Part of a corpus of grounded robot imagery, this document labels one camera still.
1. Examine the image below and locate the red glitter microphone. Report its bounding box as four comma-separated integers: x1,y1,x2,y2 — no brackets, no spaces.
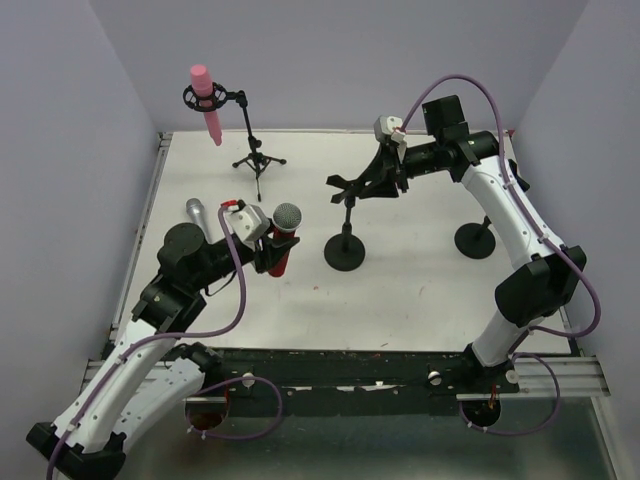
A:
268,202,302,278

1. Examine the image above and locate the black mounting base plate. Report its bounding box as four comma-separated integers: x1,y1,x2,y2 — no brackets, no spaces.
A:
160,346,519,418

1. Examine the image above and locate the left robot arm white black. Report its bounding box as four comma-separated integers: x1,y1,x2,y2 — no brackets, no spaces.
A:
27,222,299,479

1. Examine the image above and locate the silver microphone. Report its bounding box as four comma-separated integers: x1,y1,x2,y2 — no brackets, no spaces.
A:
185,198,212,243

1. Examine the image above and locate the aluminium rail frame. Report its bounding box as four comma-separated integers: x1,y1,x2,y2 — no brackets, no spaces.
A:
54,130,612,480

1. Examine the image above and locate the black round base stand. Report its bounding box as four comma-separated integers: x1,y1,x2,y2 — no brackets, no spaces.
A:
324,194,366,272
453,159,530,260

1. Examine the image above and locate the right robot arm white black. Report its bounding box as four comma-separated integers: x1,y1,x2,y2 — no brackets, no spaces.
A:
356,95,586,373

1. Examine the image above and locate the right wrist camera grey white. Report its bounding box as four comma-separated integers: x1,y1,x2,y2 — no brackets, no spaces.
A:
374,116,406,149

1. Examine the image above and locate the black tripod shock mount stand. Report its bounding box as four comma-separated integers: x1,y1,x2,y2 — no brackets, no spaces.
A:
182,82,287,202

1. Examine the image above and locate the pink microphone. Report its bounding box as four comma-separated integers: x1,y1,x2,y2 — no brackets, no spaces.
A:
190,64,222,146

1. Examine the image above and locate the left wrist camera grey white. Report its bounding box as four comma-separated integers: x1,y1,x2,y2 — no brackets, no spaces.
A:
224,200,271,247

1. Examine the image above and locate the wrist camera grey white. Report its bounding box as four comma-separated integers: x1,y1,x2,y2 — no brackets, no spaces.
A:
224,200,271,247
374,116,406,149

